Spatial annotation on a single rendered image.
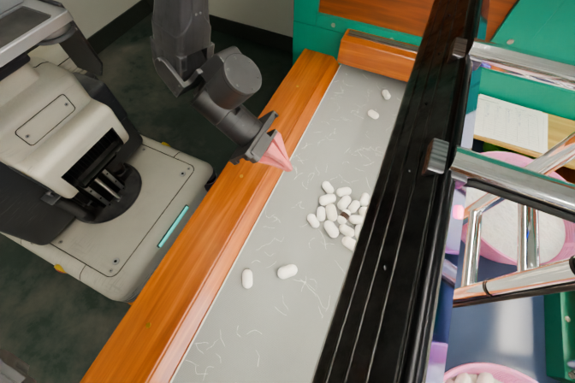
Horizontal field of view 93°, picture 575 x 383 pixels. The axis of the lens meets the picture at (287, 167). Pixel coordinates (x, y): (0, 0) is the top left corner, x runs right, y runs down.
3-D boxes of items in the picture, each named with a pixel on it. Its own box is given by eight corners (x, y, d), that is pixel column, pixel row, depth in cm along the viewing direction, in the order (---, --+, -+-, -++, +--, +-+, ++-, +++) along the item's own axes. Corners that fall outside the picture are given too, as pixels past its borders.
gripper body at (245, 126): (281, 116, 47) (251, 85, 44) (254, 161, 42) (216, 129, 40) (262, 126, 52) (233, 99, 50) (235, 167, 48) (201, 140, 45)
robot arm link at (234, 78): (195, 47, 45) (151, 66, 40) (225, 2, 37) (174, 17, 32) (238, 108, 48) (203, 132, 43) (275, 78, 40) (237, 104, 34)
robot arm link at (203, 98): (200, 84, 46) (180, 105, 43) (217, 63, 41) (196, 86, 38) (231, 112, 49) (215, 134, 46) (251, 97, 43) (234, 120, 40)
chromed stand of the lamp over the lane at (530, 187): (335, 278, 57) (430, 170, 19) (362, 199, 67) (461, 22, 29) (427, 320, 53) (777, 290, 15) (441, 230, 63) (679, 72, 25)
